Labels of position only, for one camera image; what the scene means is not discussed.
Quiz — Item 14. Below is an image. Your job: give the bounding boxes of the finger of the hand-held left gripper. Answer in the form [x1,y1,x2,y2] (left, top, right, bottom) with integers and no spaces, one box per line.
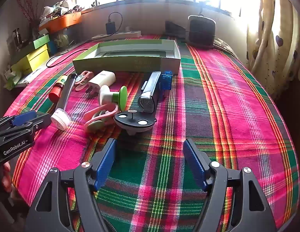
[0,111,37,132]
[0,113,52,139]

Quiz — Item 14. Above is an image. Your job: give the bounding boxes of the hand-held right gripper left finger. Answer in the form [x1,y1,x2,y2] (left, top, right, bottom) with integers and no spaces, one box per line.
[25,138,118,232]

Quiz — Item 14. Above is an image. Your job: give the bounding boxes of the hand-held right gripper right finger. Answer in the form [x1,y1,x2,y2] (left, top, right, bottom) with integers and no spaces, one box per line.
[183,138,277,232]

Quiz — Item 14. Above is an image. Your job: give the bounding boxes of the red capped bottle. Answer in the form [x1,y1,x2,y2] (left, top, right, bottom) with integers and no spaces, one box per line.
[48,75,69,103]

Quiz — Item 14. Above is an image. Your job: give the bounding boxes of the small white item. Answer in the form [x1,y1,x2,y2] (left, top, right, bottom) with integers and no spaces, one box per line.
[56,74,78,112]

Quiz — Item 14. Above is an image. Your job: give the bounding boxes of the pink green clip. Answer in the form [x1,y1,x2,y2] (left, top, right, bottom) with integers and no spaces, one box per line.
[83,105,118,133]

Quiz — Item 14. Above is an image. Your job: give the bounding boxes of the black white round device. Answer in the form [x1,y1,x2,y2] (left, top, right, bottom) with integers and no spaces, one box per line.
[113,110,157,136]

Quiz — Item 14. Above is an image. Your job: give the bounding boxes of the pink white clip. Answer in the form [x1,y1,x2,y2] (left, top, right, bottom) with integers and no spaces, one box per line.
[74,71,93,92]

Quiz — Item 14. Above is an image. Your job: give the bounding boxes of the green white spool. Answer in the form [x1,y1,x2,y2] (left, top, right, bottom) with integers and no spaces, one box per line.
[98,85,128,110]

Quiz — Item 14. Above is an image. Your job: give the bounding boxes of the white charger adapter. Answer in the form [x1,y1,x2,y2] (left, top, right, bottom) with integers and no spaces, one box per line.
[87,70,116,93]

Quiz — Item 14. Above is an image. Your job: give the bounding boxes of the black silver rectangular device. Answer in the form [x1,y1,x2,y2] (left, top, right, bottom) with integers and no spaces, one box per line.
[137,71,162,113]

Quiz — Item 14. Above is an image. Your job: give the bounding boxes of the blue transparent box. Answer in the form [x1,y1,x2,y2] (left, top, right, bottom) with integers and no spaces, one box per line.
[161,71,174,98]

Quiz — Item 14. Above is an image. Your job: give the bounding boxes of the green cardboard box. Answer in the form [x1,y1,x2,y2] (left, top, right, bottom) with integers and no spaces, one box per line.
[72,39,181,75]

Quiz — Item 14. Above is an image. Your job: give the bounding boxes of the person's left hand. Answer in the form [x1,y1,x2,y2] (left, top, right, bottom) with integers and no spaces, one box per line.
[1,162,12,194]

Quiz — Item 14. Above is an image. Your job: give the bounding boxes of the white paper pack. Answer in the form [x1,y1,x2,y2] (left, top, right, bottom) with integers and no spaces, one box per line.
[5,70,41,89]

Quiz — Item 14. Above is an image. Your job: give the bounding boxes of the yellow box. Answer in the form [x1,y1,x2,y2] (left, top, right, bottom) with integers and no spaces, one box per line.
[11,44,50,74]

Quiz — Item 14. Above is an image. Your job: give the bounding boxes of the pink green plaid blanket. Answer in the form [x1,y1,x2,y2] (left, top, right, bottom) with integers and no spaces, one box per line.
[3,32,300,232]

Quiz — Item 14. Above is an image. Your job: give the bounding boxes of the dark bottle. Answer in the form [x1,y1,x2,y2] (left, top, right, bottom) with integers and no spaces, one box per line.
[13,29,23,50]

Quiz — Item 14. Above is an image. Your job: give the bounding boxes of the glass container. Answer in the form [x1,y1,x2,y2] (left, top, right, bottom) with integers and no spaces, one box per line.
[56,32,69,49]

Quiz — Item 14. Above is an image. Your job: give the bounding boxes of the orange tray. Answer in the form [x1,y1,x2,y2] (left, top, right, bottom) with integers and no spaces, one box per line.
[39,12,83,33]

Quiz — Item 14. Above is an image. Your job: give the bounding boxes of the red berry branches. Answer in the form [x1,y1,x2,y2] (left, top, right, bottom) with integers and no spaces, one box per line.
[15,0,41,27]

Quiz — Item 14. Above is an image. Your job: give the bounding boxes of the white power strip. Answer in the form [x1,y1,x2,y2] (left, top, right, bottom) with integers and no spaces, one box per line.
[91,30,142,41]

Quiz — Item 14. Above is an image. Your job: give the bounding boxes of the grey black fan heater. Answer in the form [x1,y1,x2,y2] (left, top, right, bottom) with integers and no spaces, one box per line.
[184,14,217,50]

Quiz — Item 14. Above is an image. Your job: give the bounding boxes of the cream heart print curtain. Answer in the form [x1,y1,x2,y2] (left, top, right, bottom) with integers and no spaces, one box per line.
[245,0,300,99]

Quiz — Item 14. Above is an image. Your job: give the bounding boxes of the loose black cable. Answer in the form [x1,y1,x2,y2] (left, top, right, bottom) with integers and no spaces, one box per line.
[46,48,92,68]

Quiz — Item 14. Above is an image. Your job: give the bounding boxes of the black charger cable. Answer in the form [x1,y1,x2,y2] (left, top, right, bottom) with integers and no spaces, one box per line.
[108,12,123,33]

